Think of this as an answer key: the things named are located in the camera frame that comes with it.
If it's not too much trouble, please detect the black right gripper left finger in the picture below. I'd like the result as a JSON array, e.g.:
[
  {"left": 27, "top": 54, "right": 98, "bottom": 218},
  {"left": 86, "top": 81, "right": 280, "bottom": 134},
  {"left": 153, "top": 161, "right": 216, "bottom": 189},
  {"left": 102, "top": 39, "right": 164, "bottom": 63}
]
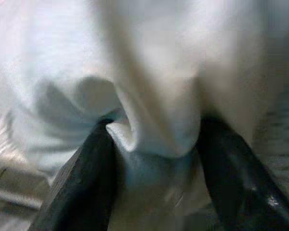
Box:
[{"left": 36, "top": 120, "right": 122, "bottom": 231}]

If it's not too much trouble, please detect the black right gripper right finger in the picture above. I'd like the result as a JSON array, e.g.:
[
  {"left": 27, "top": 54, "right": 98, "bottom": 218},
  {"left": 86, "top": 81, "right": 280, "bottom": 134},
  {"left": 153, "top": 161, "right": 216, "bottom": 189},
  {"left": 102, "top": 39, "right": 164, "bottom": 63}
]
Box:
[{"left": 197, "top": 117, "right": 289, "bottom": 231}]

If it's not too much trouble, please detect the white pillow with tree print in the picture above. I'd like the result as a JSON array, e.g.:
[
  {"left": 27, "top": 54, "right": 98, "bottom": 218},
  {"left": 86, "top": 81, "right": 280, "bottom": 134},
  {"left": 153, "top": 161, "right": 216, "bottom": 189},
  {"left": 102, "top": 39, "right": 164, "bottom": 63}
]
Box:
[{"left": 0, "top": 0, "right": 289, "bottom": 217}]

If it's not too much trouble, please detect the white quilted mattress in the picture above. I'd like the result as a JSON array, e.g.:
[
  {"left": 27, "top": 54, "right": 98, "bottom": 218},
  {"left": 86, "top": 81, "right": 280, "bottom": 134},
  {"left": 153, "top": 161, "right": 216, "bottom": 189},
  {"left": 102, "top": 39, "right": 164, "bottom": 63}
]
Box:
[{"left": 0, "top": 101, "right": 289, "bottom": 231}]

